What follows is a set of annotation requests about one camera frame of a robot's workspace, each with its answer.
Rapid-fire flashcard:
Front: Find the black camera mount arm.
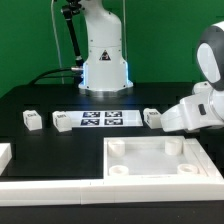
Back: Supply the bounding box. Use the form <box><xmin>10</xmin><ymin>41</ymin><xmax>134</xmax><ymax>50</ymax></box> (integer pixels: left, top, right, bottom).
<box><xmin>61</xmin><ymin>0</ymin><xmax>84</xmax><ymax>67</ymax></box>

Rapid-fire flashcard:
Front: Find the grey thin cable left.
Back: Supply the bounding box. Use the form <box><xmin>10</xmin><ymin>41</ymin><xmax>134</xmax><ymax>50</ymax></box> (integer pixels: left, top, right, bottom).
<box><xmin>50</xmin><ymin>0</ymin><xmax>65</xmax><ymax>85</ymax></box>

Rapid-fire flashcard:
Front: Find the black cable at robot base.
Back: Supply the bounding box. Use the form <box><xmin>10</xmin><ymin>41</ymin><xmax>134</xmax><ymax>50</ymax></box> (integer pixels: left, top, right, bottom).
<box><xmin>29</xmin><ymin>67</ymin><xmax>84</xmax><ymax>86</ymax></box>

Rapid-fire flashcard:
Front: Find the white marker sheet with tags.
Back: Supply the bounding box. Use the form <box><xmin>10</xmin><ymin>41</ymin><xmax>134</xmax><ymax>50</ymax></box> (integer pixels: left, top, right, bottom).
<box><xmin>66</xmin><ymin>110</ymin><xmax>143</xmax><ymax>128</ymax></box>

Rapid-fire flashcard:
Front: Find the white L-shaped obstacle fence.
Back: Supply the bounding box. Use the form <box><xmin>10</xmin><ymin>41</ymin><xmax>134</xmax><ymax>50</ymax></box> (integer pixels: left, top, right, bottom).
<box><xmin>0</xmin><ymin>139</ymin><xmax>224</xmax><ymax>206</ymax></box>

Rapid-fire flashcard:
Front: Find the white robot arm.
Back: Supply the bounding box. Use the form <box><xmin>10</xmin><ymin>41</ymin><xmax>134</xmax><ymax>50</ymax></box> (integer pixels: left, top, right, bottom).
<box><xmin>79</xmin><ymin>0</ymin><xmax>224</xmax><ymax>132</ymax></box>

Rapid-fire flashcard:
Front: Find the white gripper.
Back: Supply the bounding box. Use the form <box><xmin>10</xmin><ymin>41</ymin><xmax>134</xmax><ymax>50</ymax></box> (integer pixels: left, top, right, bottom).
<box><xmin>161</xmin><ymin>90</ymin><xmax>224</xmax><ymax>132</ymax></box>

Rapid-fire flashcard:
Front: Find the white square table top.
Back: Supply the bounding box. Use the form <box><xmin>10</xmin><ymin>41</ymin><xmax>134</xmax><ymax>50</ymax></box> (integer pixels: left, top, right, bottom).
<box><xmin>103</xmin><ymin>136</ymin><xmax>208</xmax><ymax>180</ymax></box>

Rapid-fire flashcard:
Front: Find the white block at left edge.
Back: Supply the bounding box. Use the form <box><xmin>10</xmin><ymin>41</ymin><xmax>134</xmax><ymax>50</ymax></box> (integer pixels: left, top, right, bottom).
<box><xmin>0</xmin><ymin>143</ymin><xmax>12</xmax><ymax>175</ymax></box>

